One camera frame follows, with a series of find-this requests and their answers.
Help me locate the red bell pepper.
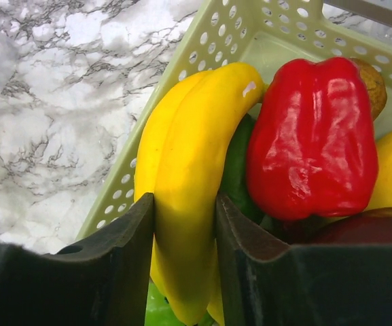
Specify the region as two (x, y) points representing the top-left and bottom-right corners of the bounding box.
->
(247, 57), (378, 221)

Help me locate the green watermelon toy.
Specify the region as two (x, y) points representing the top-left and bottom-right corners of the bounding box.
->
(145, 281), (184, 326)

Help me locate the pale green plastic basket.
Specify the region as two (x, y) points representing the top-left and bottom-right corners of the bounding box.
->
(75, 0), (392, 244)

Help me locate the green bell pepper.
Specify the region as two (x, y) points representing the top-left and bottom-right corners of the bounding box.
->
(220, 114), (264, 224)

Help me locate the yellow banana bunch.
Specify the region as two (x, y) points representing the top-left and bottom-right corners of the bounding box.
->
(135, 62), (265, 325)

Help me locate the dark red mango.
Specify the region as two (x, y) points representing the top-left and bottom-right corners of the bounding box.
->
(283, 207), (392, 244)

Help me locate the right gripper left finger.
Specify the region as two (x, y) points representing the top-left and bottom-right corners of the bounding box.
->
(0, 194), (154, 325)

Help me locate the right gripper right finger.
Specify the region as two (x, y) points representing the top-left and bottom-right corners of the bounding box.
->
(216, 194), (392, 325)

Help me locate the brown pear toy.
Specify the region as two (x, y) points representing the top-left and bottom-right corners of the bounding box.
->
(349, 58), (387, 120)

